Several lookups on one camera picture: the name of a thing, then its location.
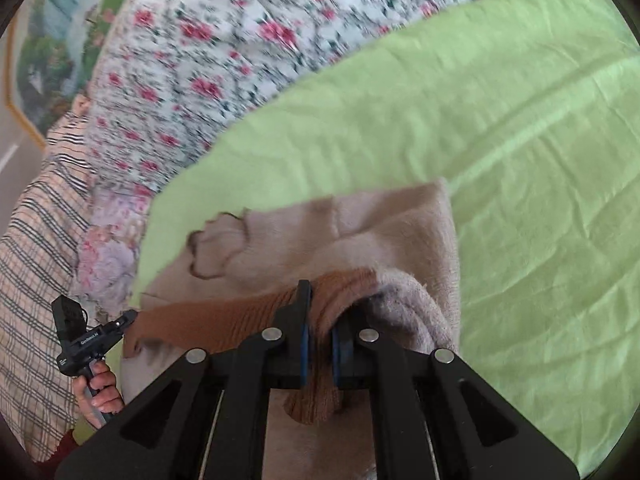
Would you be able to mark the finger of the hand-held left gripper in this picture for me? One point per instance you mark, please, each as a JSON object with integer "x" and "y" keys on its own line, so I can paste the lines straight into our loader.
{"x": 126, "y": 318}

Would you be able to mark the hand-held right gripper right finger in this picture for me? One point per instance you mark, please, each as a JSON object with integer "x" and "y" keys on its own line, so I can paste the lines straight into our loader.
{"x": 336, "y": 357}

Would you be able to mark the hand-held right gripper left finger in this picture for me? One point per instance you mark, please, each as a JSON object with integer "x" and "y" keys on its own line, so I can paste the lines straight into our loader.
{"x": 302, "y": 355}

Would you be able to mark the beige sweater with brown trim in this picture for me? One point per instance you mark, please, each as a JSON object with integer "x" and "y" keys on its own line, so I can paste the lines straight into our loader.
{"x": 345, "y": 245}

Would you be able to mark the person's left hand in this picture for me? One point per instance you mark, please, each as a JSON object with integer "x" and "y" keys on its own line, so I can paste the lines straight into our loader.
{"x": 100, "y": 392}

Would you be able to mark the pink floral pillow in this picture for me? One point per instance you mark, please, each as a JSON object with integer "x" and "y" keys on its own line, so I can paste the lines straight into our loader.
{"x": 107, "y": 250}

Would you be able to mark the plaid checked blanket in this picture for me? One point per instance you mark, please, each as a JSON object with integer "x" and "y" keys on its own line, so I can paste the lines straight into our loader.
{"x": 37, "y": 270}

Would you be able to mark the green bed sheet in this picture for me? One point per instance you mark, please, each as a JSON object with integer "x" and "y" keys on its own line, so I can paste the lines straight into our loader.
{"x": 480, "y": 160}

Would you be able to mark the floral quilt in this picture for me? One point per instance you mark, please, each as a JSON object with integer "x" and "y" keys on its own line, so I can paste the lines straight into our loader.
{"x": 240, "y": 55}

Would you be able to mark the framed landscape wall picture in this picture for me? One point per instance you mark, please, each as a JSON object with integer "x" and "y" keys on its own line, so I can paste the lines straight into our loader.
{"x": 50, "y": 40}

